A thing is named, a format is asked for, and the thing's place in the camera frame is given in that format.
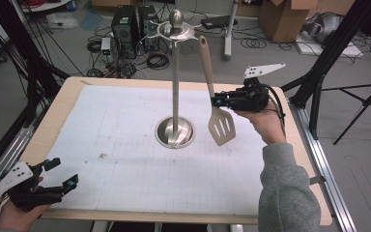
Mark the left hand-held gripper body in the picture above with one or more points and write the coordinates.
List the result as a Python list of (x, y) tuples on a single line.
[(29, 195)]

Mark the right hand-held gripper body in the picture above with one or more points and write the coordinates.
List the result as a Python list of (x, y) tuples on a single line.
[(251, 96)]

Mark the beige slotted spatula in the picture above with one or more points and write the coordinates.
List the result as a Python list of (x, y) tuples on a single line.
[(206, 61)]

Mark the metal utensil stand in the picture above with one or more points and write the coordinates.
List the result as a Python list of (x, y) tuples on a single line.
[(175, 80)]

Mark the person's left hand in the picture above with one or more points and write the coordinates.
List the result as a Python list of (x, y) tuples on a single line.
[(17, 217)]

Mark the person's right hand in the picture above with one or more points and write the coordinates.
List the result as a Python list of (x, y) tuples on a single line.
[(269, 125)]

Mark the white stand pole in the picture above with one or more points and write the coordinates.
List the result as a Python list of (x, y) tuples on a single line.
[(230, 32)]

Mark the flat black box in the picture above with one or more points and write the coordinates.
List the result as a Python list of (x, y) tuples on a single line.
[(217, 22)]

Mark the large cardboard box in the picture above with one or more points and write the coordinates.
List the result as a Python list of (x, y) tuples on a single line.
[(283, 19)]

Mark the white grid mat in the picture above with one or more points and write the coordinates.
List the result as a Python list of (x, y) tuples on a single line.
[(125, 112)]

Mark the white flat board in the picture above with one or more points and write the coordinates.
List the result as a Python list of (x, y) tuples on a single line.
[(328, 50)]

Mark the grey round device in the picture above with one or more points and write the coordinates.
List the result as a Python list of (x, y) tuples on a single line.
[(323, 27)]

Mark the black computer tower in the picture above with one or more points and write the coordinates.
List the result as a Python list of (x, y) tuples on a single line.
[(124, 29), (146, 22)]

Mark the black tripod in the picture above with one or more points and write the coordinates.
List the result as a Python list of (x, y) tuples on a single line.
[(364, 103)]

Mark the small white adapter box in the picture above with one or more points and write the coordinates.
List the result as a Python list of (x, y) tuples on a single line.
[(105, 45)]

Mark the clear plastic bag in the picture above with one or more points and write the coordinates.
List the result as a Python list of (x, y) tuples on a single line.
[(62, 20)]

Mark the aluminium rail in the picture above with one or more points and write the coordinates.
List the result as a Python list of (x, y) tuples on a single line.
[(3, 161), (331, 187)]

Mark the black metal frame beam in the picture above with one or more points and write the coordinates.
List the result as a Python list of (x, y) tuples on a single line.
[(331, 48)]

